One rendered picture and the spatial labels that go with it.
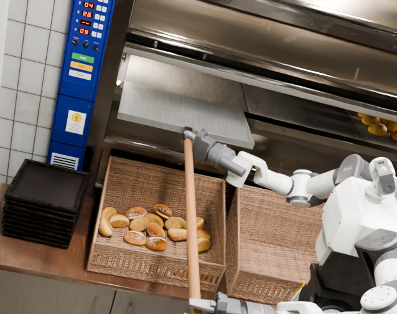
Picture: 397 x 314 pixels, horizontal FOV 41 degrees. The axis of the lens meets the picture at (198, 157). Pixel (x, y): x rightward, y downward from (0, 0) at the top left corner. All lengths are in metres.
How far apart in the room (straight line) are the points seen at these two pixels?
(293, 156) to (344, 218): 1.01
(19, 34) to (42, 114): 0.36
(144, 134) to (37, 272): 0.75
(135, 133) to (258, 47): 0.66
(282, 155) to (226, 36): 0.64
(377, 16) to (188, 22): 0.76
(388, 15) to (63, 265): 1.65
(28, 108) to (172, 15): 0.76
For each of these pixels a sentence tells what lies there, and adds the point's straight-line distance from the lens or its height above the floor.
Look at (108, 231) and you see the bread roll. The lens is 2.37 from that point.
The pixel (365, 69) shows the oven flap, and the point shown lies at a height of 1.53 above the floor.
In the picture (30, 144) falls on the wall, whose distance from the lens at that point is 2.54.
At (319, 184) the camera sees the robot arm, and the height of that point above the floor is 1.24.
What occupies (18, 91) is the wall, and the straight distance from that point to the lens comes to 2.43.
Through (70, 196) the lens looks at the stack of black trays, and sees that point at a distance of 2.28.
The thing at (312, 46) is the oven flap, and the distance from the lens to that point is 2.33.
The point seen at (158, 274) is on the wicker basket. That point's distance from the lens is 2.25.
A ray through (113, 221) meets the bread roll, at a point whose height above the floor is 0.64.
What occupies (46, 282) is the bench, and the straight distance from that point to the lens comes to 2.26.
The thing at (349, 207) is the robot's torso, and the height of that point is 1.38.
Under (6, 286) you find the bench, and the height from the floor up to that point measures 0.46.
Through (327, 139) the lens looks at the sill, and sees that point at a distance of 2.52.
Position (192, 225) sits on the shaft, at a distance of 1.56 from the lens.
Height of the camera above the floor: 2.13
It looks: 29 degrees down
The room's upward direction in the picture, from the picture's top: 18 degrees clockwise
